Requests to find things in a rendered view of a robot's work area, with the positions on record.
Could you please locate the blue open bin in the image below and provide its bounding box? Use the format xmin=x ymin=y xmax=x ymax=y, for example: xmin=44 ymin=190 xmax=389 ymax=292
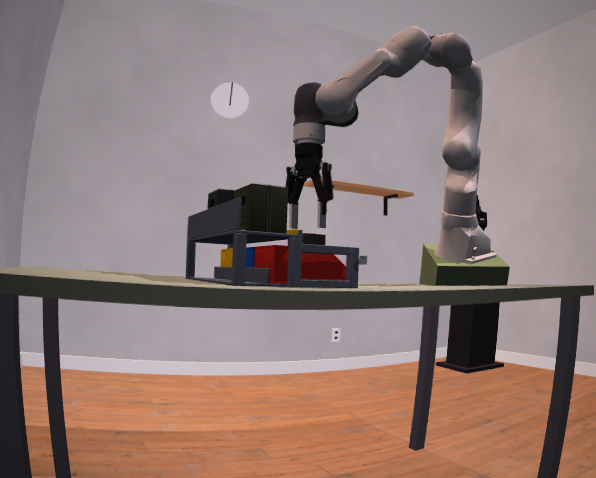
xmin=246 ymin=247 xmax=255 ymax=268

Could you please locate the yellow bin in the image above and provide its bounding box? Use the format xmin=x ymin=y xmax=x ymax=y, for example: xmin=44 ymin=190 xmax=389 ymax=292
xmin=221 ymin=248 xmax=233 ymax=267

